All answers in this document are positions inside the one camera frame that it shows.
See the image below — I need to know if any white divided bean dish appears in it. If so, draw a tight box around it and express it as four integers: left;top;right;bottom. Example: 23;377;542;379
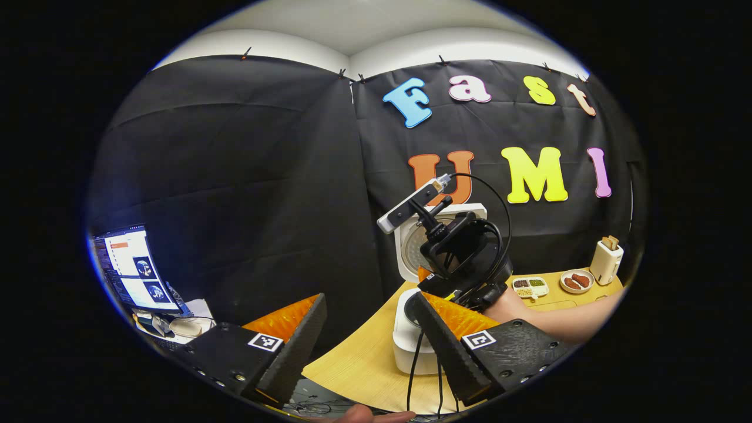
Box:
512;277;550;300

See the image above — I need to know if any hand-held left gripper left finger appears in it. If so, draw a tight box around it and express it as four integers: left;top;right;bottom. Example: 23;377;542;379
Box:
170;293;328;407

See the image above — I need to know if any black backdrop cloth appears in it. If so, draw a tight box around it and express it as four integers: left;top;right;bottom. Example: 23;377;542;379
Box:
88;56;647;353

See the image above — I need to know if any open laptop computer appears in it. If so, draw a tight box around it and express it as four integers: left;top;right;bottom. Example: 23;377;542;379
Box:
91;223;189;315

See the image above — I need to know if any white round plate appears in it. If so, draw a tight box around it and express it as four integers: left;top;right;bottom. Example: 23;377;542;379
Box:
560;269;595;294

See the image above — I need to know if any white rice cooker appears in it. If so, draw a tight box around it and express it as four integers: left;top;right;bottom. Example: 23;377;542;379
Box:
392;203;488;375

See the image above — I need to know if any looped black cable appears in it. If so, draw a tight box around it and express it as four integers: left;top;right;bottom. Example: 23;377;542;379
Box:
446;172;513;277

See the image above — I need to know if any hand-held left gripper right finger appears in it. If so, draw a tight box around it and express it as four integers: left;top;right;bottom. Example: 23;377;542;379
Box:
407;291;573;407

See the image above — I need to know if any white toaster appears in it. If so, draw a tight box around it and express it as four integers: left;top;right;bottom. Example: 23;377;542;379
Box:
589;238;625;286

